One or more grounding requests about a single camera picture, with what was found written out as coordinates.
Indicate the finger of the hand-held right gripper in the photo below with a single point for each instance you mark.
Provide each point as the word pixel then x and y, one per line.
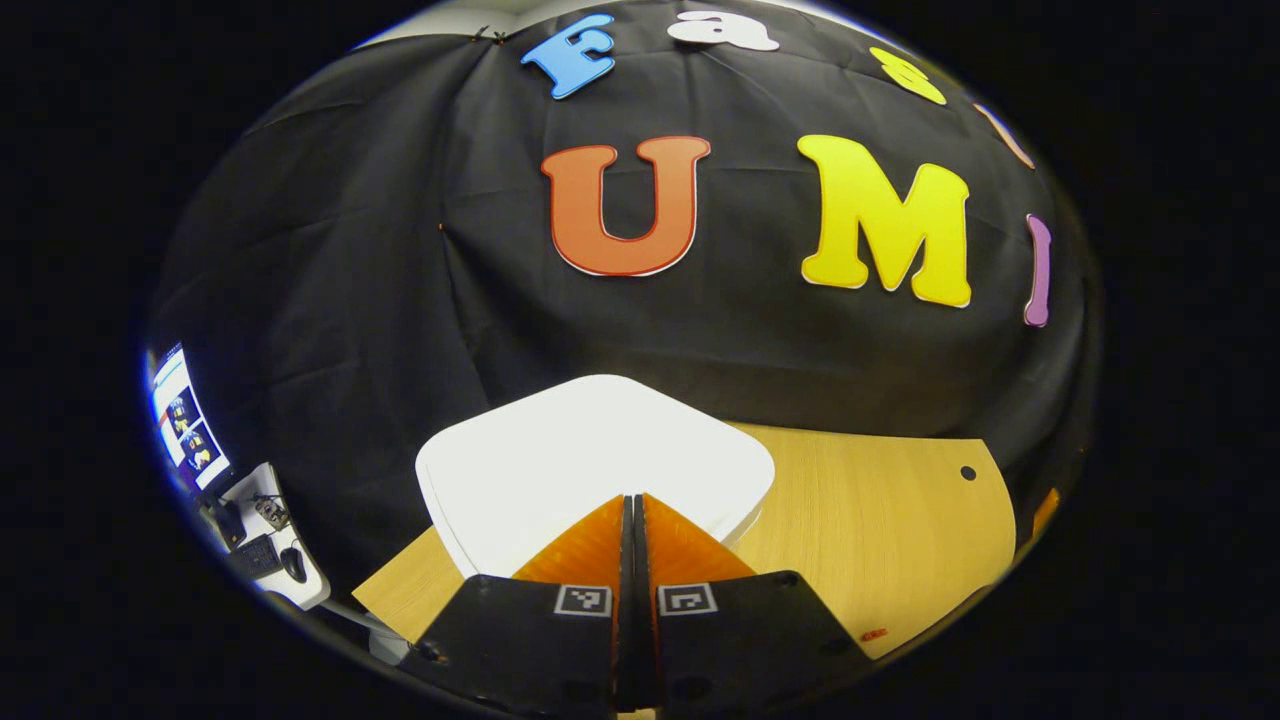
pixel 1045 512

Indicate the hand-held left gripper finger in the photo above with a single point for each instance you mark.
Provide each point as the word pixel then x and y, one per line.
pixel 646 585
pixel 628 585

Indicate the white desktop garbage bin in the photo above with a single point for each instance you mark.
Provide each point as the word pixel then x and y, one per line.
pixel 590 450

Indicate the white side table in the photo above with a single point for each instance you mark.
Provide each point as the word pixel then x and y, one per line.
pixel 300 590

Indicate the black computer mouse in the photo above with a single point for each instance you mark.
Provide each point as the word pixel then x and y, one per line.
pixel 294 566

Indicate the black backdrop cloth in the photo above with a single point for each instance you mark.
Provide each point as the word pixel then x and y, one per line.
pixel 400 300

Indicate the black keyboard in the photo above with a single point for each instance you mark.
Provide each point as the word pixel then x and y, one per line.
pixel 257 556

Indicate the computer monitor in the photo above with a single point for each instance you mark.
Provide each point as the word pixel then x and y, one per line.
pixel 185 420

